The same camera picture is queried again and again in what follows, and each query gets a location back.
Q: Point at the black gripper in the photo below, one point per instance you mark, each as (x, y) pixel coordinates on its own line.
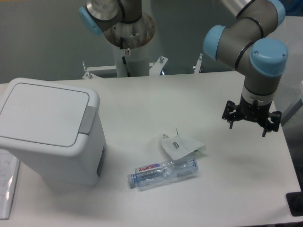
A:
(253, 112)

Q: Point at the second grey blue robot arm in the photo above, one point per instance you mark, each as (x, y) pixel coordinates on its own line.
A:
(100, 15)

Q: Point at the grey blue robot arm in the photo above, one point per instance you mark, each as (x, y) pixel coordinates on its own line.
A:
(246, 48)

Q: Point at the white push-lid trash can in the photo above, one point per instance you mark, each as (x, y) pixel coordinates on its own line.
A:
(54, 129)

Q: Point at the crumpled white paper wrapper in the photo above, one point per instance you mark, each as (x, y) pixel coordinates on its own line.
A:
(178, 147)

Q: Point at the black device at edge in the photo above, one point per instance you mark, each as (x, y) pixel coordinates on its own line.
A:
(295, 203)

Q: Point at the clear plastic water bottle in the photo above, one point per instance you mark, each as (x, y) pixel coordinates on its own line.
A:
(163, 173)

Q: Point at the white paper sheet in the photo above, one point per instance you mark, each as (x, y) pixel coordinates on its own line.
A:
(9, 168)

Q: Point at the white metal frame bracket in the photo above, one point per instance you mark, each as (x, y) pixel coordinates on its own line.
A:
(155, 68)

